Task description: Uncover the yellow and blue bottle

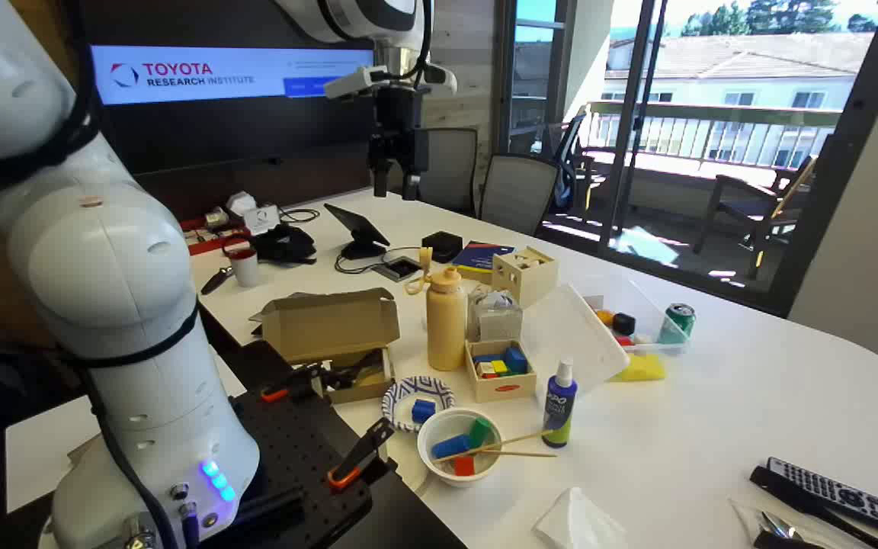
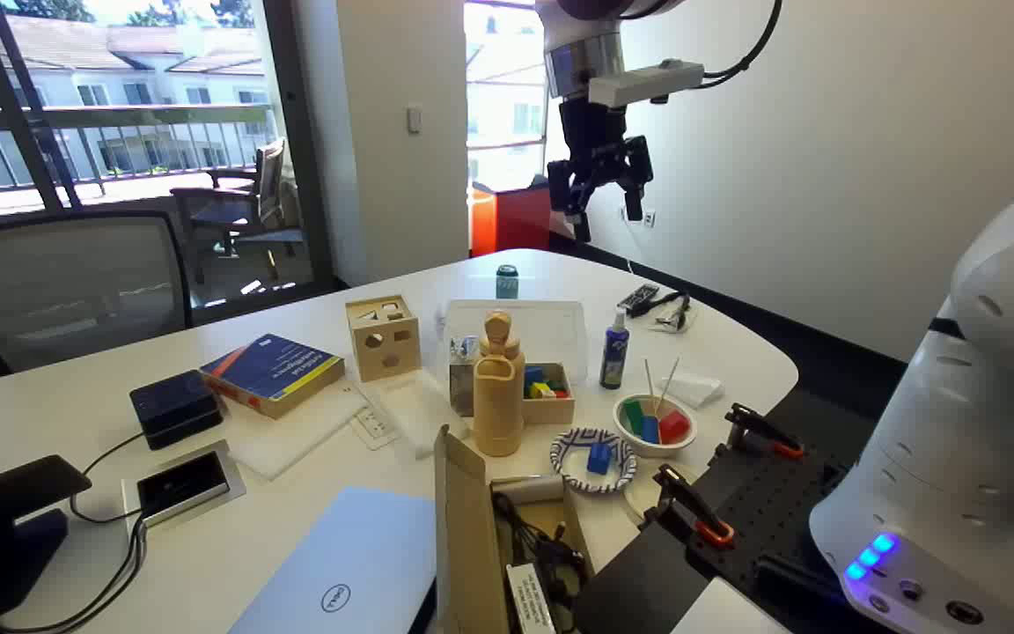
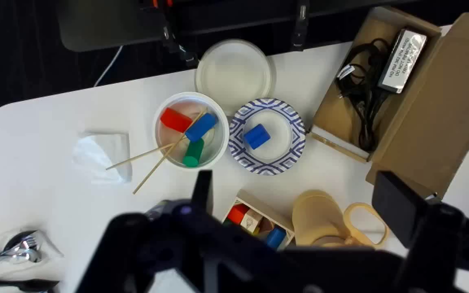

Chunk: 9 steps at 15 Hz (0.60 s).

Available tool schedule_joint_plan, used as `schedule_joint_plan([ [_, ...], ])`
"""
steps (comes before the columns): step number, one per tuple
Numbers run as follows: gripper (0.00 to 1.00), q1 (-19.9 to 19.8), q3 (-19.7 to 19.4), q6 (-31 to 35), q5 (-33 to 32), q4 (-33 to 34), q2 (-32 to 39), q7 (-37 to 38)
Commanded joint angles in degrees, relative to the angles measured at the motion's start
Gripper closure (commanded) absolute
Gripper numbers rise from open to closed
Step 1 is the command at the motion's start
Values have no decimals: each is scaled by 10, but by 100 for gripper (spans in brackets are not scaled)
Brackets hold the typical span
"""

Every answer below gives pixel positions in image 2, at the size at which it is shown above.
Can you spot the wooden patio chair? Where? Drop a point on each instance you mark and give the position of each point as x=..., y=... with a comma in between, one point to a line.
x=243, y=207

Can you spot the white folded cloth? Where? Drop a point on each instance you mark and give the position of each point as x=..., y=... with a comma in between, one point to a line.
x=692, y=387

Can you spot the wall socket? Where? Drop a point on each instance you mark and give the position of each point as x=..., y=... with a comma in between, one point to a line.
x=648, y=217

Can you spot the black remote control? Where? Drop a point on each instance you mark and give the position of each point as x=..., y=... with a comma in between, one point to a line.
x=638, y=298

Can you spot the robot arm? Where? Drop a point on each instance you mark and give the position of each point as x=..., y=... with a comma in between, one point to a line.
x=982, y=414

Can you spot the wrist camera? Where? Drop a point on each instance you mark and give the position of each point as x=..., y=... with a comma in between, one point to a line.
x=645, y=83

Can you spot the wooden tray of coloured blocks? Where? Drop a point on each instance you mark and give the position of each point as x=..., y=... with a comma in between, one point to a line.
x=551, y=398

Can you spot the red block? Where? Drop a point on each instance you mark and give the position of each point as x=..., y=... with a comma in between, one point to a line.
x=674, y=427

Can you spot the plain white plate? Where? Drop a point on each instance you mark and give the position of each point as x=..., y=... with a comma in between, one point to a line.
x=641, y=500

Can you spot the narrow window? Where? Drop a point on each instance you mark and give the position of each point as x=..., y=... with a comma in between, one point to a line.
x=503, y=97

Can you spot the wooden stick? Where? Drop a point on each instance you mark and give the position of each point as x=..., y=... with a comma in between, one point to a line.
x=669, y=383
x=650, y=383

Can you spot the blue and yellow book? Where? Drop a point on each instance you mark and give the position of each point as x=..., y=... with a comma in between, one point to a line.
x=274, y=372

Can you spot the white bowl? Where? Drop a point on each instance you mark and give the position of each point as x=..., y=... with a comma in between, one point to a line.
x=655, y=445

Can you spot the wooden shape sorter box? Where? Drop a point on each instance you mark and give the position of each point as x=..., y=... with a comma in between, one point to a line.
x=384, y=339

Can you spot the small black box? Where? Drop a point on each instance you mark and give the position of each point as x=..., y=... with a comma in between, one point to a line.
x=174, y=407

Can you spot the small blue block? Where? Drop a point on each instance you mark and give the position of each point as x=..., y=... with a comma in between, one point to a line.
x=650, y=429

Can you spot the table power socket plate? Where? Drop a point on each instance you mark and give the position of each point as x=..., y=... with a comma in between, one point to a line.
x=183, y=486

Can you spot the orange and red box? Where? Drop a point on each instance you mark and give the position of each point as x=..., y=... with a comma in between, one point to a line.
x=507, y=220

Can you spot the black and orange clamp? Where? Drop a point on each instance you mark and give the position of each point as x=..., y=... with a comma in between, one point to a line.
x=758, y=427
x=690, y=509

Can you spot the grey mesh office chair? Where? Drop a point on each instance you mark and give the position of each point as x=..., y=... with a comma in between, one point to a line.
x=67, y=282

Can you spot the blue toy block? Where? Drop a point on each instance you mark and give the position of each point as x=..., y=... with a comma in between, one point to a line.
x=599, y=459

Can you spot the blue spray bottle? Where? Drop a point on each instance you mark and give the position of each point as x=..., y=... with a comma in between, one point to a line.
x=614, y=352

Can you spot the open cardboard box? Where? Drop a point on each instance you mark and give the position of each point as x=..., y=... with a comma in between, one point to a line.
x=467, y=546

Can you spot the white paper sheet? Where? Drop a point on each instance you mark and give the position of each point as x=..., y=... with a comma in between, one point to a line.
x=727, y=612

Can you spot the blue patterned paper plate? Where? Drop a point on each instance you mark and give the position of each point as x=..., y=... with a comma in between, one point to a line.
x=570, y=462

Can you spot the clear plastic container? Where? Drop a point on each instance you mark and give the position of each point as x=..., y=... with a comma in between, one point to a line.
x=551, y=330

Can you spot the wall light switch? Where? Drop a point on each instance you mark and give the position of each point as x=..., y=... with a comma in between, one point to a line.
x=415, y=120

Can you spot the clear glass jar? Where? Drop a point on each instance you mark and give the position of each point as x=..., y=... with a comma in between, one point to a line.
x=463, y=379

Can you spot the green block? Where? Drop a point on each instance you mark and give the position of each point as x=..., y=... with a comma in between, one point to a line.
x=634, y=414

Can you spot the teal drink can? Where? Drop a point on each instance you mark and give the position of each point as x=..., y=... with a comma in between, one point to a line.
x=507, y=282

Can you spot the large window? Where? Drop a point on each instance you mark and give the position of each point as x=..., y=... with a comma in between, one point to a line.
x=137, y=88

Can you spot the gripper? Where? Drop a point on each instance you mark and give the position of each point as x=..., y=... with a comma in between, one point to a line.
x=593, y=128

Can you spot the white cutting board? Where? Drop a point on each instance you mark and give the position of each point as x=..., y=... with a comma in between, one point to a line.
x=291, y=436

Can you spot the silver laptop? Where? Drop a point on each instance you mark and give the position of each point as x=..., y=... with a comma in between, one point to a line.
x=340, y=572

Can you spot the beige water bottle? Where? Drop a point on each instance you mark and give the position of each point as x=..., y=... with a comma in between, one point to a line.
x=498, y=396

